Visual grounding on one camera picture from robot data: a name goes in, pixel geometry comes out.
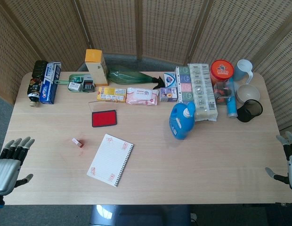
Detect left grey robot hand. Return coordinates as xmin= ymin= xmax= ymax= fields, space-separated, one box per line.
xmin=0 ymin=136 xmax=35 ymax=196

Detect red white stamp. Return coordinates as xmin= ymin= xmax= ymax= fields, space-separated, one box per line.
xmin=71 ymin=138 xmax=84 ymax=149

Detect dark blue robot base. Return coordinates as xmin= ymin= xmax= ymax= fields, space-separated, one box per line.
xmin=89 ymin=204 xmax=192 ymax=226

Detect spiral lined notebook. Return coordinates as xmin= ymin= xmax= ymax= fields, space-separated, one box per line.
xmin=86 ymin=133 xmax=135 ymax=188

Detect black mesh pen holder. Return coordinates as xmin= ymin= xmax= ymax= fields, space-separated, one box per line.
xmin=236 ymin=99 xmax=264 ymax=123

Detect beige bowl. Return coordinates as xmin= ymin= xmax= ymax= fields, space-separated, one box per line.
xmin=236 ymin=84 xmax=260 ymax=105

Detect blue cylindrical tube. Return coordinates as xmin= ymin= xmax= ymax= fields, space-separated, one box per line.
xmin=225 ymin=78 xmax=239 ymax=119

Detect blue white toothpaste box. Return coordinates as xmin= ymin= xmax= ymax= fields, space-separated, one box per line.
xmin=39 ymin=61 xmax=63 ymax=105

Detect clear plastic box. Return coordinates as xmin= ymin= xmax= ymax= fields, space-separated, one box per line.
xmin=212 ymin=82 xmax=232 ymax=105

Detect small white box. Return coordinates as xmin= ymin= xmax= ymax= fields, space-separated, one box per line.
xmin=68 ymin=81 xmax=83 ymax=92

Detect light blue mug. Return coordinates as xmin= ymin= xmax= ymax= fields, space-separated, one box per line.
xmin=233 ymin=59 xmax=254 ymax=85

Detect red ink pad with clear lid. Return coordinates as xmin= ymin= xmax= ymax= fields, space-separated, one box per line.
xmin=88 ymin=100 xmax=118 ymax=128

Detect long white noodle pack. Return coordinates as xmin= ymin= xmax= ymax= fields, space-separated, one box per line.
xmin=187 ymin=63 xmax=219 ymax=122

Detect grey black stapler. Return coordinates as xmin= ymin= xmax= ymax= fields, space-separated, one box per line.
xmin=81 ymin=74 xmax=96 ymax=93

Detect jar with orange lid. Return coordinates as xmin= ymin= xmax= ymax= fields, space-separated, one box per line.
xmin=210 ymin=59 xmax=235 ymax=88

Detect blue detergent pump bottle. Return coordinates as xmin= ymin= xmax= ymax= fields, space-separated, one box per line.
xmin=169 ymin=101 xmax=196 ymax=141

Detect flat yellow box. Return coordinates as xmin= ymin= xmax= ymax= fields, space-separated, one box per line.
xmin=97 ymin=86 xmax=127 ymax=103

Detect tall cream yellow box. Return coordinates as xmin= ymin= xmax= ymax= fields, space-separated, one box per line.
xmin=84 ymin=48 xmax=109 ymax=87

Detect purple white box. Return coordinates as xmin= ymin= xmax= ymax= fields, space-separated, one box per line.
xmin=159 ymin=87 xmax=178 ymax=103

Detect blue white soap box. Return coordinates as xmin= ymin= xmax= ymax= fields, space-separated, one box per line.
xmin=163 ymin=72 xmax=177 ymax=89

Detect green plastic spray bottle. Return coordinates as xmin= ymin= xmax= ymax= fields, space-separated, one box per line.
xmin=106 ymin=65 xmax=168 ymax=90

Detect pink wet wipes pack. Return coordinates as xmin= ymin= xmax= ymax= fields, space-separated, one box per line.
xmin=125 ymin=87 xmax=159 ymax=106

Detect woven folding screen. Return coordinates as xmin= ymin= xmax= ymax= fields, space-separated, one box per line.
xmin=0 ymin=0 xmax=292 ymax=132

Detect green plastic tray with handle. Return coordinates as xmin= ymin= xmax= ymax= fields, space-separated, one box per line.
xmin=54 ymin=73 xmax=90 ymax=93

